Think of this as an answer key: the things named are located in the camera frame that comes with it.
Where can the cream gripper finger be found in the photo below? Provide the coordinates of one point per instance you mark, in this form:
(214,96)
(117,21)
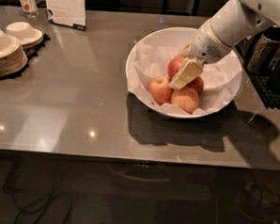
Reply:
(187,73)
(186,50)

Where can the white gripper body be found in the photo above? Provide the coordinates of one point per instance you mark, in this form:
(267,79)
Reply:
(207,47)

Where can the red apple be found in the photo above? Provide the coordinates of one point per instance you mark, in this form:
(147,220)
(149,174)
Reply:
(159,88)
(197,84)
(174,65)

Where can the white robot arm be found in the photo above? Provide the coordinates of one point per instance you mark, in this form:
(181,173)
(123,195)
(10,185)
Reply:
(244,18)

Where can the front yellow-red apple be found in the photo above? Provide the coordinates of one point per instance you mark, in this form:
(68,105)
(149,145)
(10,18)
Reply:
(186,99)

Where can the white bowl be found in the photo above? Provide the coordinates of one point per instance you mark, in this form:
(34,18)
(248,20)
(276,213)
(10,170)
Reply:
(156,42)

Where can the white paper liner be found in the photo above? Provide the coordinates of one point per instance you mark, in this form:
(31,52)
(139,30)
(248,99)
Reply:
(152,58)

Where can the dark glass jar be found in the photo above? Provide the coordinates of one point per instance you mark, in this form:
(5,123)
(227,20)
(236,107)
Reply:
(266,49)

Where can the black drip tray mat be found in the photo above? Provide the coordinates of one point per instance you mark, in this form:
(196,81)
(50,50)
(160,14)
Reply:
(269,98)

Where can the white menu sign card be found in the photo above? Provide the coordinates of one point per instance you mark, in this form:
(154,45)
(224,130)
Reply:
(68,13)

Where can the black rubber mat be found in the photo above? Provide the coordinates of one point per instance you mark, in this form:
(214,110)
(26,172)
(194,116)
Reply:
(30,53)

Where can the small stack paper bowls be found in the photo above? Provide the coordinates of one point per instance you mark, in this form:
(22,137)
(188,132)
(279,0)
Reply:
(27,35)

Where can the clear bottle with label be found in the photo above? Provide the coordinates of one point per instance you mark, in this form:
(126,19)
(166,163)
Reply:
(30,8)

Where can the large stack paper plates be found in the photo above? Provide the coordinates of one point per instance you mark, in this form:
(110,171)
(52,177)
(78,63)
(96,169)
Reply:
(12,55)

